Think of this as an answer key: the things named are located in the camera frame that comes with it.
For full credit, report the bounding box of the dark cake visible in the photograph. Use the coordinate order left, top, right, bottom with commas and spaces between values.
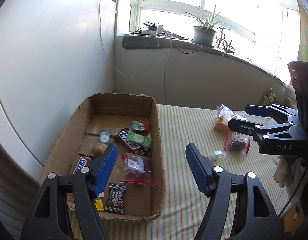
223, 132, 251, 155

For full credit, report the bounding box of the packaged sliced bread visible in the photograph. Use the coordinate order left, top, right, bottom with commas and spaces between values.
214, 104, 247, 133

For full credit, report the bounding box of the small pale green candy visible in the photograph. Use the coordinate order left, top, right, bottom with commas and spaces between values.
210, 151, 226, 161

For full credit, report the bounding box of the yellow candy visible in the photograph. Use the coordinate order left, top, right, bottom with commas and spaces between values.
94, 197, 105, 212

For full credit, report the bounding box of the black patterned snack packet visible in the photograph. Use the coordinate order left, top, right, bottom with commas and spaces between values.
104, 183, 126, 214

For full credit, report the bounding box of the Snickers bar English label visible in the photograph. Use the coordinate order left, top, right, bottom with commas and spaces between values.
72, 154, 94, 174

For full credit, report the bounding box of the brown ball candy pink wrapper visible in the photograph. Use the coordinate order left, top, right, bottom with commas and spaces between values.
91, 143, 107, 157

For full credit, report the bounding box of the white ring mint packet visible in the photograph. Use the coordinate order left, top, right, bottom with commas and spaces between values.
99, 129, 111, 145

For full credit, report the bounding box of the red dried fruit pack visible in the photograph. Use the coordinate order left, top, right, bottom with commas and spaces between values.
118, 153, 154, 186

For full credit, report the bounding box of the green snack packet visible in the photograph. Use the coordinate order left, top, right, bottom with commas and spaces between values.
126, 131, 152, 148

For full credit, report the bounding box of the Snickers bar Chinese label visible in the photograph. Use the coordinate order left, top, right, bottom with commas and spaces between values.
114, 128, 152, 156

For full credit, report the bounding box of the green tissue pack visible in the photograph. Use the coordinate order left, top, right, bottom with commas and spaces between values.
259, 88, 279, 106

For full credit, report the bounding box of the striped tablecloth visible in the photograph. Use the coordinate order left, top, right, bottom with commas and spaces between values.
66, 103, 295, 240

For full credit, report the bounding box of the small hanging plant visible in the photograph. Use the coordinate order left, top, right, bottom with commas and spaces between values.
216, 28, 236, 61

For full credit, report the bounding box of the brown cardboard box tray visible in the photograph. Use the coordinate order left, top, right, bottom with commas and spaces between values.
40, 93, 164, 222

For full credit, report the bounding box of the potted spider plant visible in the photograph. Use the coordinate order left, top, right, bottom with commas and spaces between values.
183, 5, 221, 48

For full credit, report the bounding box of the white power strip with adapters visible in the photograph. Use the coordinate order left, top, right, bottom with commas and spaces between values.
130, 21, 168, 36

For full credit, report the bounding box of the white refrigerator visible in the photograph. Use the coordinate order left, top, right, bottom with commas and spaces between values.
0, 0, 115, 164

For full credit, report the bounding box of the black camera module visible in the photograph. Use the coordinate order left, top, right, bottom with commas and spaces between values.
288, 61, 308, 133

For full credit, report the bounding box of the grey hanging cable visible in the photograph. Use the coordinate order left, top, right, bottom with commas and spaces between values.
163, 31, 174, 104

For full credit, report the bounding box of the white hanging cable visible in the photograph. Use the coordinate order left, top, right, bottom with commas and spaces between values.
98, 0, 155, 79

